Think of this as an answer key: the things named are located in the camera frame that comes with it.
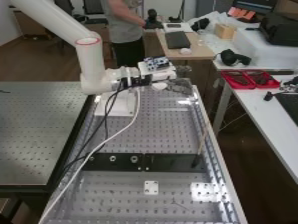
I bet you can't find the black keyboard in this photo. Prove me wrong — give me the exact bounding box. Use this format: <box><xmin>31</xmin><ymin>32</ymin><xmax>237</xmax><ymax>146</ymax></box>
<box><xmin>164</xmin><ymin>30</ymin><xmax>193</xmax><ymax>50</ymax></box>

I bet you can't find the wooden desk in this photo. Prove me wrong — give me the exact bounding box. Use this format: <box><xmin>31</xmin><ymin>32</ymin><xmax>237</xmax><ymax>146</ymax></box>
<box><xmin>153</xmin><ymin>22</ymin><xmax>219</xmax><ymax>88</ymax></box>

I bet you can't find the white mouse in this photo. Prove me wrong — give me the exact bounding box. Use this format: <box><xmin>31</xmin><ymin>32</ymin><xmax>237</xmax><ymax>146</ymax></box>
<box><xmin>179</xmin><ymin>47</ymin><xmax>195</xmax><ymax>56</ymax></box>

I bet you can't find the white cable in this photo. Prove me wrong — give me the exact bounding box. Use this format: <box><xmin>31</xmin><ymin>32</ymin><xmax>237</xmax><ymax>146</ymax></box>
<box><xmin>39</xmin><ymin>87</ymin><xmax>143</xmax><ymax>224</ymax></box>

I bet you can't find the clear box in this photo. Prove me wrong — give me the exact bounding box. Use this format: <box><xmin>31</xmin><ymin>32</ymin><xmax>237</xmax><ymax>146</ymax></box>
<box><xmin>39</xmin><ymin>85</ymin><xmax>251</xmax><ymax>224</ymax></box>

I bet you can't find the white block with screws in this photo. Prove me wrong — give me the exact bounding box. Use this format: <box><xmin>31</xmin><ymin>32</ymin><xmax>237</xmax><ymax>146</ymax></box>
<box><xmin>143</xmin><ymin>180</ymin><xmax>161</xmax><ymax>196</ymax></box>

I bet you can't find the red tray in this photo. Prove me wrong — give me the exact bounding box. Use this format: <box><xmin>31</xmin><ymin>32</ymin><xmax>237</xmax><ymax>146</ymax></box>
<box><xmin>247</xmin><ymin>68</ymin><xmax>283</xmax><ymax>90</ymax></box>
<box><xmin>220</xmin><ymin>69</ymin><xmax>259</xmax><ymax>91</ymax></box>

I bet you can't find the black plate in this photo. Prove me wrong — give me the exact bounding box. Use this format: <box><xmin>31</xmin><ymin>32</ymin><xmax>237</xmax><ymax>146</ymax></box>
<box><xmin>83</xmin><ymin>152</ymin><xmax>209</xmax><ymax>174</ymax></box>

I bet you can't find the cardboard box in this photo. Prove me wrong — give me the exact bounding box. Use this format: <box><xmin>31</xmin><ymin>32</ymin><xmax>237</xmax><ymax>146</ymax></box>
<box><xmin>215</xmin><ymin>23</ymin><xmax>239</xmax><ymax>41</ymax></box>

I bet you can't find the thin stick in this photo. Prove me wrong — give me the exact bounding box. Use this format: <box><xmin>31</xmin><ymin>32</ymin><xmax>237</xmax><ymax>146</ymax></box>
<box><xmin>191</xmin><ymin>121</ymin><xmax>213</xmax><ymax>169</ymax></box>

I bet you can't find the person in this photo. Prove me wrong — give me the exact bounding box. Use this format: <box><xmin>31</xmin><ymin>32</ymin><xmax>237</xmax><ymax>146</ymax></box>
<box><xmin>104</xmin><ymin>0</ymin><xmax>155</xmax><ymax>68</ymax></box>

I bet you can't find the black cable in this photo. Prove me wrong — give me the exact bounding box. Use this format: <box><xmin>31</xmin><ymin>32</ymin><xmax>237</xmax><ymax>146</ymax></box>
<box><xmin>55</xmin><ymin>84</ymin><xmax>135</xmax><ymax>188</ymax></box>

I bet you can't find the dark grey robot hand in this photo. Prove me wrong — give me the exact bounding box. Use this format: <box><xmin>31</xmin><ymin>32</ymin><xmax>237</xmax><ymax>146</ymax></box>
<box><xmin>138</xmin><ymin>56</ymin><xmax>196</xmax><ymax>95</ymax></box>

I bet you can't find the white desk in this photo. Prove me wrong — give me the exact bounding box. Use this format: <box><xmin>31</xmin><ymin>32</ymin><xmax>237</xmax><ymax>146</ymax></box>
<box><xmin>189</xmin><ymin>10</ymin><xmax>298</xmax><ymax>74</ymax></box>

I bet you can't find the black bag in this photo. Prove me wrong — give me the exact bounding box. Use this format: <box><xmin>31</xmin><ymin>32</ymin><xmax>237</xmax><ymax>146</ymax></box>
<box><xmin>259</xmin><ymin>12</ymin><xmax>298</xmax><ymax>48</ymax></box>

